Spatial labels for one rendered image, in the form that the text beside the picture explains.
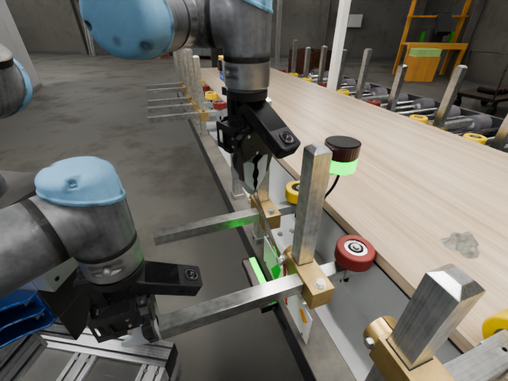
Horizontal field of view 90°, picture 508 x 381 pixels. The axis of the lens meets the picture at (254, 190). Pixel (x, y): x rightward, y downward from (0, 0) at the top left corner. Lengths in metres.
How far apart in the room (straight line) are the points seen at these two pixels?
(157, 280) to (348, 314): 0.57
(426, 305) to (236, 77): 0.38
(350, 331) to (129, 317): 0.57
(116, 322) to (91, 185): 0.23
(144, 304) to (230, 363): 1.02
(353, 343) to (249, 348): 0.73
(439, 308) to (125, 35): 0.40
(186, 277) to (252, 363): 1.01
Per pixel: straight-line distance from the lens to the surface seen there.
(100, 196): 0.31
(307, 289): 0.56
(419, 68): 8.32
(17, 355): 0.79
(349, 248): 0.60
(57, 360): 1.42
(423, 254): 0.66
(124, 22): 0.31
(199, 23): 0.43
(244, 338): 1.46
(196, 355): 1.45
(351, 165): 0.46
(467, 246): 0.72
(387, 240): 0.65
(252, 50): 0.42
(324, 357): 0.68
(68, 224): 0.32
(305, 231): 0.51
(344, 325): 0.82
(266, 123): 0.43
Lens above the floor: 1.31
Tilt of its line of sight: 34 degrees down
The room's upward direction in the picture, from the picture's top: straight up
